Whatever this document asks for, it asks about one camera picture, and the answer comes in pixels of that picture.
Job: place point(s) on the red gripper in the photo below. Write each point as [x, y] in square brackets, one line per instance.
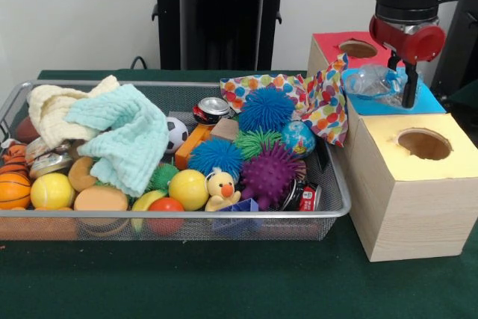
[414, 44]

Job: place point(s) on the clear bottle with blue label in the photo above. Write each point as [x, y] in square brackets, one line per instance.
[369, 80]

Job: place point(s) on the large polka dot cloth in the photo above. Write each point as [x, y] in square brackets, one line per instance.
[325, 117]

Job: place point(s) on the large blue fuzzy spiky ball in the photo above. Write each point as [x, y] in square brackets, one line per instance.
[265, 108]

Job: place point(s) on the mint green muslin cloth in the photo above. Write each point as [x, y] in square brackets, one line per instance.
[127, 136]

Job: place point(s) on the cream yellow cloth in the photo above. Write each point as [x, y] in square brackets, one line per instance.
[48, 110]

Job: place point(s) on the wooden box with three holes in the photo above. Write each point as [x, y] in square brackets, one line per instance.
[418, 218]

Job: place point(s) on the shallow clear mesh bin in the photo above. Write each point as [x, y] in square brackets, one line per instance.
[291, 227]

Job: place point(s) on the black chair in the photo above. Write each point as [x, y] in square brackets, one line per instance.
[467, 54]

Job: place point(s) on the dark green side table cloth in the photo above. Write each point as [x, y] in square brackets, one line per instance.
[467, 96]

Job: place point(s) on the green spiky ball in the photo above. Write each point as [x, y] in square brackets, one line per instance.
[255, 141]

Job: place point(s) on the purple spiky toy with eyes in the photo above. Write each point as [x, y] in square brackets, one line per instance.
[272, 177]

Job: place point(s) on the yellow plush duck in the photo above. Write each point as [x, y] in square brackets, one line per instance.
[222, 192]

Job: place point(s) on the black white soccer ball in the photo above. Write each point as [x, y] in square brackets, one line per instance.
[177, 134]

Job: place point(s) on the yellow ball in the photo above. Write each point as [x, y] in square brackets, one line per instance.
[51, 190]

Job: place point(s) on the orange toy basketball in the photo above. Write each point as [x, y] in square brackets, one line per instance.
[13, 190]

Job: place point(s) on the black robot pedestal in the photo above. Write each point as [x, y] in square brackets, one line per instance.
[220, 16]

